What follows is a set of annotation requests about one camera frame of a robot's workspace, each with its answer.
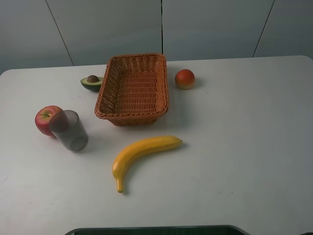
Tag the grey translucent plastic cup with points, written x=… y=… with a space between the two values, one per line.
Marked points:
x=68 y=129

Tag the brown wicker basket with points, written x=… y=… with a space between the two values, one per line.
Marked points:
x=134 y=90

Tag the yellow banana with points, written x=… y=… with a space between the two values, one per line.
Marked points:
x=133 y=152

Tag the red orange peach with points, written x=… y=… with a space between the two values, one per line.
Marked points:
x=185 y=79

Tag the halved avocado with pit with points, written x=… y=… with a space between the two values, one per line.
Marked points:
x=92 y=83

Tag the red apple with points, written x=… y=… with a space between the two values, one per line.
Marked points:
x=43 y=118

